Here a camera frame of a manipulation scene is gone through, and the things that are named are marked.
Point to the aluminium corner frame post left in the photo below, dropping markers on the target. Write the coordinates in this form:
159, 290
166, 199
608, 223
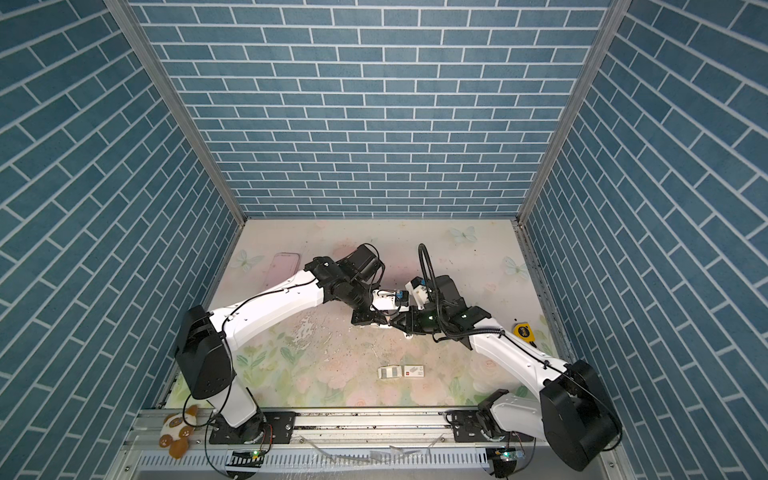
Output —
129, 25

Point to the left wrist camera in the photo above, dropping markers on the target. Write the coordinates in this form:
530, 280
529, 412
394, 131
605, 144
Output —
390, 301

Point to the brown white plush toy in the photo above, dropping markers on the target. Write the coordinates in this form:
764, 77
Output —
175, 432

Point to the aluminium corner frame post right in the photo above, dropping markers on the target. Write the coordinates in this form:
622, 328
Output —
593, 60

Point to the yellow tape measure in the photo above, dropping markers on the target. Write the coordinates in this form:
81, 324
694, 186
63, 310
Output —
524, 331

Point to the white staple box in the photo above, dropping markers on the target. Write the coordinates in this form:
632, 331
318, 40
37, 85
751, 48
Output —
413, 371

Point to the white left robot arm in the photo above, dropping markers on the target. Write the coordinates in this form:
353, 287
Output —
207, 341

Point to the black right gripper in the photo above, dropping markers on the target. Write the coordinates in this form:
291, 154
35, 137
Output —
408, 326

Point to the pink phone case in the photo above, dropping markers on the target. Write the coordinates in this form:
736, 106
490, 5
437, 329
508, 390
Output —
283, 266

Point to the staple box tray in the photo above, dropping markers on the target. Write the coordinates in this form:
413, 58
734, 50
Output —
390, 372

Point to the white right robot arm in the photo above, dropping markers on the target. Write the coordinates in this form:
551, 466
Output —
568, 405

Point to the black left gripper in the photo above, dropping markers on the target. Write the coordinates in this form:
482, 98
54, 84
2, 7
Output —
371, 316

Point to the aluminium corner frame post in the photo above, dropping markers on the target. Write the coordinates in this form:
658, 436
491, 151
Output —
129, 25
593, 60

